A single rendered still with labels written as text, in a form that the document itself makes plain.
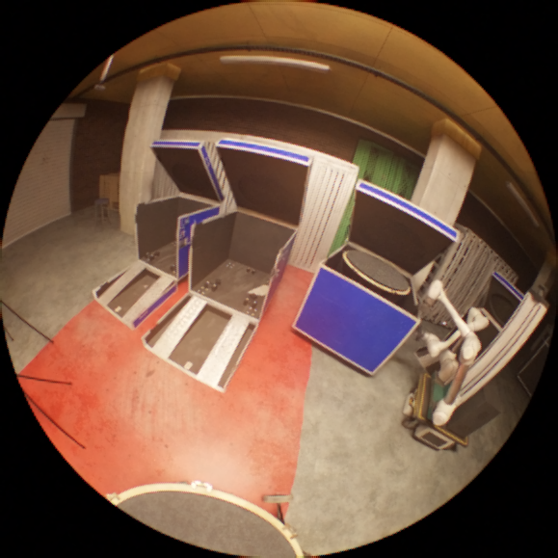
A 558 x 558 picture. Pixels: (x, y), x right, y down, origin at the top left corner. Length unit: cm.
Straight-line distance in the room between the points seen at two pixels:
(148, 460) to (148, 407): 44
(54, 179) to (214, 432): 624
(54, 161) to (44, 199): 97
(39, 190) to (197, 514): 625
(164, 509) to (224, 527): 20
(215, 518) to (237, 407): 112
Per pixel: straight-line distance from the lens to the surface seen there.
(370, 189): 186
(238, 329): 199
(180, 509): 84
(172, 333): 202
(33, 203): 624
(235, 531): 85
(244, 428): 168
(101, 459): 183
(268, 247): 270
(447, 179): 309
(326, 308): 188
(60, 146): 640
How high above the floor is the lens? 162
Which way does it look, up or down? 31 degrees down
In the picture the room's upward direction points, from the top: 18 degrees clockwise
